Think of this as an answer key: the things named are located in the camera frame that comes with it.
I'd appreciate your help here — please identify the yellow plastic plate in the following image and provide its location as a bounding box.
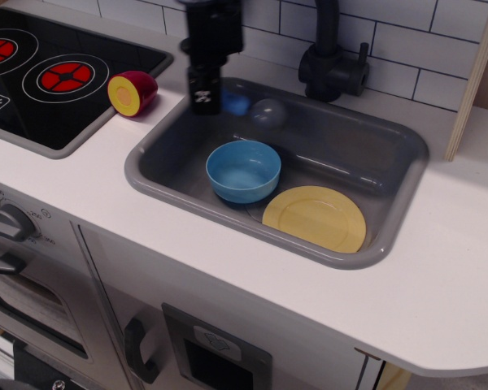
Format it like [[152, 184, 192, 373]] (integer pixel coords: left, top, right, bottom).
[[262, 186, 367, 254]]

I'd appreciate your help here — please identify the dark grey toy faucet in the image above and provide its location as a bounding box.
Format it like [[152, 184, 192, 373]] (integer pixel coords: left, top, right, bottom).
[[298, 1, 370, 102]]

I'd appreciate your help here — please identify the grey oven door handle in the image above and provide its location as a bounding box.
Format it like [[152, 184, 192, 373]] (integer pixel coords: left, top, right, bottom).
[[0, 253, 27, 275]]

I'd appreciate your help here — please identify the red yellow toy fruit half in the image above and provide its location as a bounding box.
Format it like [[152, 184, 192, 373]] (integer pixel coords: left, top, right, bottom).
[[107, 71, 159, 117]]

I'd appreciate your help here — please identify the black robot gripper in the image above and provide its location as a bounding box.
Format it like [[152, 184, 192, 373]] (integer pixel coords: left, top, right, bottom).
[[180, 1, 244, 115]]

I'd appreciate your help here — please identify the light wooden side post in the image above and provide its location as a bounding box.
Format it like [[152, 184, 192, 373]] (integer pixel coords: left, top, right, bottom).
[[443, 19, 488, 162]]

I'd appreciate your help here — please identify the blue and grey toy spoon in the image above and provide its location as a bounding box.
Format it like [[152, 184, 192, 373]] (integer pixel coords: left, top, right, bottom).
[[221, 88, 288, 129]]

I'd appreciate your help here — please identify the grey oven knob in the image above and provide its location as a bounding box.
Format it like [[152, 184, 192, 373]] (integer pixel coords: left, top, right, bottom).
[[0, 204, 37, 242]]

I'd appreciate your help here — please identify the blue plastic bowl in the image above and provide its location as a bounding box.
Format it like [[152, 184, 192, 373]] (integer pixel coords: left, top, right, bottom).
[[206, 141, 281, 204]]

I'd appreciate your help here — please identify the grey plastic sink basin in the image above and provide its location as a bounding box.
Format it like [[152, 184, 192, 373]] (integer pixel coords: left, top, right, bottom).
[[124, 77, 429, 270]]

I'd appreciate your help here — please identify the grey dishwasher control panel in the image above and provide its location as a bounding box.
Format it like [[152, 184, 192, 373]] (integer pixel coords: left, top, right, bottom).
[[162, 303, 272, 390]]

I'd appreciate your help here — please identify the black toy stovetop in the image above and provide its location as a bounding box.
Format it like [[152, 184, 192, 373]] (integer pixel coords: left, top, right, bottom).
[[0, 7, 173, 159]]

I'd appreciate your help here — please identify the dark grey cabinet handle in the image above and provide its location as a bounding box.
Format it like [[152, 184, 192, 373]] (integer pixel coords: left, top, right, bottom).
[[123, 318, 159, 384]]

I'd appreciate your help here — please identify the toy oven door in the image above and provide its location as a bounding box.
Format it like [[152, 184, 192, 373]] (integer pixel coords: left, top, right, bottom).
[[0, 239, 107, 390]]

